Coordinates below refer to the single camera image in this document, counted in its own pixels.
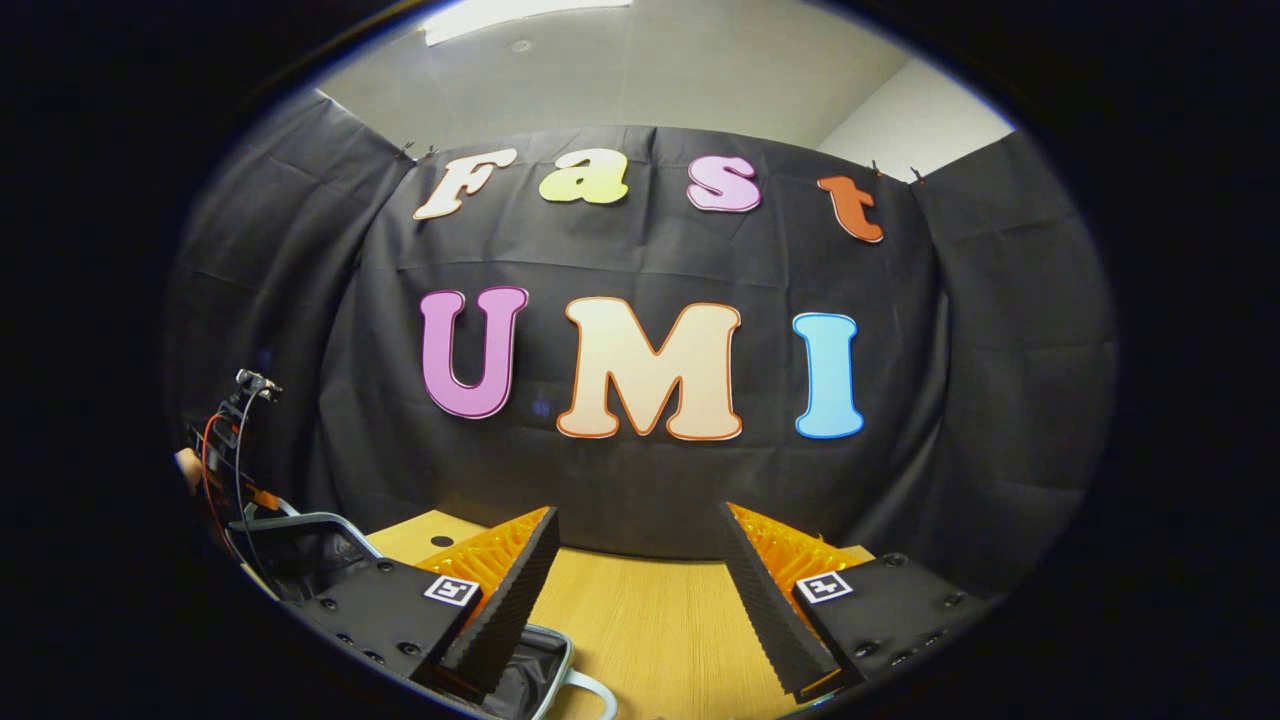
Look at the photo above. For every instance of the ceiling light panel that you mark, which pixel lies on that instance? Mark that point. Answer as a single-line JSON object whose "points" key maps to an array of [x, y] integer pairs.
{"points": [[500, 18]]}

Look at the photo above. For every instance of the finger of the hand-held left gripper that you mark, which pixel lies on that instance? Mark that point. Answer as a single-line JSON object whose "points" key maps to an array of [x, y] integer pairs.
{"points": [[270, 498]]}

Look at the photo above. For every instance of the black backdrop cloth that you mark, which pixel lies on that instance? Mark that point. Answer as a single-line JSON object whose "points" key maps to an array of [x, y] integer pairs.
{"points": [[700, 480]]}

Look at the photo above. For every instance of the light blue suitcase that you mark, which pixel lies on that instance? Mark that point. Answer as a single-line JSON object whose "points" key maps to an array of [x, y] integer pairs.
{"points": [[320, 560]]}

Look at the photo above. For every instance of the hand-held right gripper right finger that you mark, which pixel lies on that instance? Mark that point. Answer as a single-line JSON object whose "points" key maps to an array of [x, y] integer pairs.
{"points": [[775, 610]]}

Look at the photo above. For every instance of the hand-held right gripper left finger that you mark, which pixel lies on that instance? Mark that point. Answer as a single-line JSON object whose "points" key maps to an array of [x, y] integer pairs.
{"points": [[505, 610]]}

